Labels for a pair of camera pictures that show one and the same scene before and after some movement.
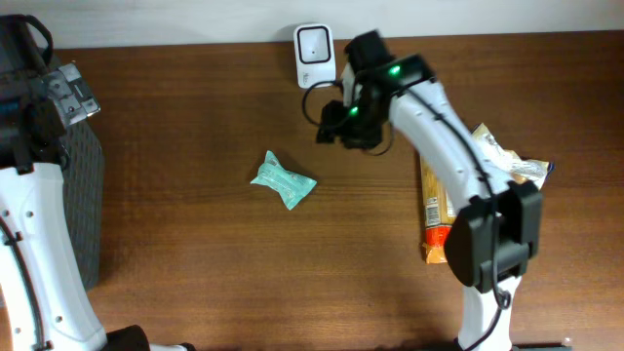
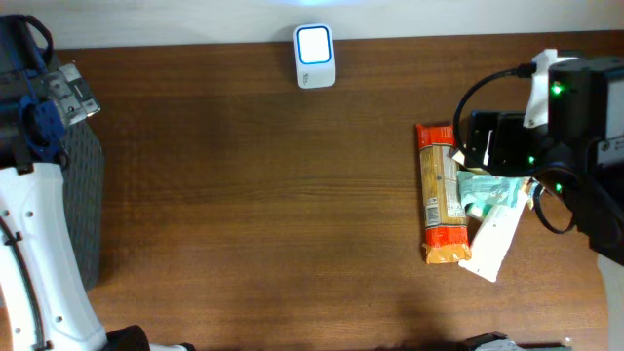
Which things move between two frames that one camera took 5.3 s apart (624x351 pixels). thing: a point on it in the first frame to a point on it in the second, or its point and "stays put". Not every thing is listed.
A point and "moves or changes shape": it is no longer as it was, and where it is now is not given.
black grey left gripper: x=70 y=88 stays put
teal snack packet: x=292 y=186 moves or changes shape
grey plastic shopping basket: x=84 y=183 stays put
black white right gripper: x=333 y=114 to x=496 y=127
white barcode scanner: x=315 y=56 stays put
